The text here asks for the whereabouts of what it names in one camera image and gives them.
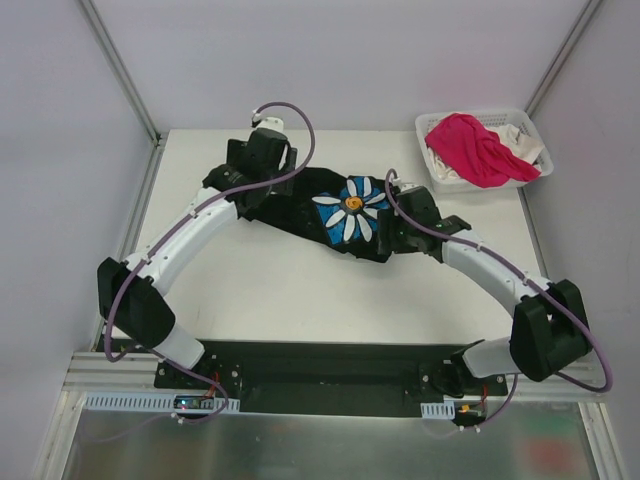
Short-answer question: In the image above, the black daisy print t-shirt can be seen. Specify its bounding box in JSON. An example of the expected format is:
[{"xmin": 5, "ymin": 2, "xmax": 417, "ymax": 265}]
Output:
[{"xmin": 244, "ymin": 168, "xmax": 390, "ymax": 263}]

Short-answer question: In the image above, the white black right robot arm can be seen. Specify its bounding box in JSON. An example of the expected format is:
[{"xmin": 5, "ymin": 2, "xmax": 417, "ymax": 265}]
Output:
[{"xmin": 378, "ymin": 184, "xmax": 593, "ymax": 395}]

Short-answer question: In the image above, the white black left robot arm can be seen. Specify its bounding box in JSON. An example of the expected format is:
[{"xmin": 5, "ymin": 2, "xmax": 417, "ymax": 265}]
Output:
[{"xmin": 97, "ymin": 117, "xmax": 297, "ymax": 389}]

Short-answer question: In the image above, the pink t-shirt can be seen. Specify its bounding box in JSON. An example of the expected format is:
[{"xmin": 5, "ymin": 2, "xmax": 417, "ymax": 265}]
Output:
[{"xmin": 425, "ymin": 113, "xmax": 540, "ymax": 188}]

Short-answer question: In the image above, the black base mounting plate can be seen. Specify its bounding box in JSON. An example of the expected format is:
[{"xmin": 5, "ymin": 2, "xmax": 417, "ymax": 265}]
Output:
[{"xmin": 154, "ymin": 341, "xmax": 507, "ymax": 418}]

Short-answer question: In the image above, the white cream t-shirt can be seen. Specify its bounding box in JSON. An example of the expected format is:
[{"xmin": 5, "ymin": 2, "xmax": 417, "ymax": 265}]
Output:
[{"xmin": 489, "ymin": 124, "xmax": 544, "ymax": 165}]

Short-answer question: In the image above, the white plastic basket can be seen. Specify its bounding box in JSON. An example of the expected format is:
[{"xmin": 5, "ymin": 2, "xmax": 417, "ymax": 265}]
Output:
[{"xmin": 415, "ymin": 108, "xmax": 554, "ymax": 194}]

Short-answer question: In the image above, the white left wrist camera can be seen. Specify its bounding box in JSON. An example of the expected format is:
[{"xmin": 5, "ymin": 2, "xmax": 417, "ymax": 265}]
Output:
[{"xmin": 251, "ymin": 114, "xmax": 284, "ymax": 133}]

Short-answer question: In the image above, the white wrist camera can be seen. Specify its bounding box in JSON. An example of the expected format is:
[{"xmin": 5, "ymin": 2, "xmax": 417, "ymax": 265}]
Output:
[
  {"xmin": 389, "ymin": 178, "xmax": 418, "ymax": 197},
  {"xmin": 251, "ymin": 114, "xmax": 284, "ymax": 133}
]

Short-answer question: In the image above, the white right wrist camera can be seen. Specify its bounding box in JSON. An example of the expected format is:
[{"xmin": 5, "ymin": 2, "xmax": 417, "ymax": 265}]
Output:
[{"xmin": 389, "ymin": 178, "xmax": 418, "ymax": 197}]

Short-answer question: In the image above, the left table edge rail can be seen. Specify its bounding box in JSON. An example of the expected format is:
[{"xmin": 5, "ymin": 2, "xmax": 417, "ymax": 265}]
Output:
[{"xmin": 89, "ymin": 132, "xmax": 169, "ymax": 351}]

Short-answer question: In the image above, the white right cable duct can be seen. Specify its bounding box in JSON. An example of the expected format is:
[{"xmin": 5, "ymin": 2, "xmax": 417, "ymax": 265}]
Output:
[{"xmin": 420, "ymin": 400, "xmax": 456, "ymax": 420}]

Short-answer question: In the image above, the white cable duct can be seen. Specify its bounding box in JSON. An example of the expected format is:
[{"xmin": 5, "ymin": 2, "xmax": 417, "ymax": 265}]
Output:
[
  {"xmin": 420, "ymin": 400, "xmax": 456, "ymax": 420},
  {"xmin": 84, "ymin": 392, "xmax": 240, "ymax": 415}
]

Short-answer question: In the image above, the left aluminium frame post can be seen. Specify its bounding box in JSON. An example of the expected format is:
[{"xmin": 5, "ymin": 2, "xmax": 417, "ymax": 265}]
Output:
[{"xmin": 76, "ymin": 0, "xmax": 161, "ymax": 146}]

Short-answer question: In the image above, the aluminium frame post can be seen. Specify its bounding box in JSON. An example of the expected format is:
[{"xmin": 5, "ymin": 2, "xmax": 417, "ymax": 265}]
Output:
[
  {"xmin": 524, "ymin": 0, "xmax": 607, "ymax": 117},
  {"xmin": 76, "ymin": 0, "xmax": 161, "ymax": 146}
]

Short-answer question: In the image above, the front aluminium rail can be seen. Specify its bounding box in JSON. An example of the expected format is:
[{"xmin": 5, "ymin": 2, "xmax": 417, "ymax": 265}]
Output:
[{"xmin": 62, "ymin": 352, "xmax": 606, "ymax": 403}]

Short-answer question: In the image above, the white left cable duct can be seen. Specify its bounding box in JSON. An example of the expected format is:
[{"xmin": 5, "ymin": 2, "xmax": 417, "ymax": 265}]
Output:
[{"xmin": 84, "ymin": 392, "xmax": 240, "ymax": 415}]

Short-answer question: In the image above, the right aluminium frame post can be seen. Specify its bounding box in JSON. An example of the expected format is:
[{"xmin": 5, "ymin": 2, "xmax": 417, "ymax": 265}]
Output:
[{"xmin": 524, "ymin": 0, "xmax": 607, "ymax": 117}]

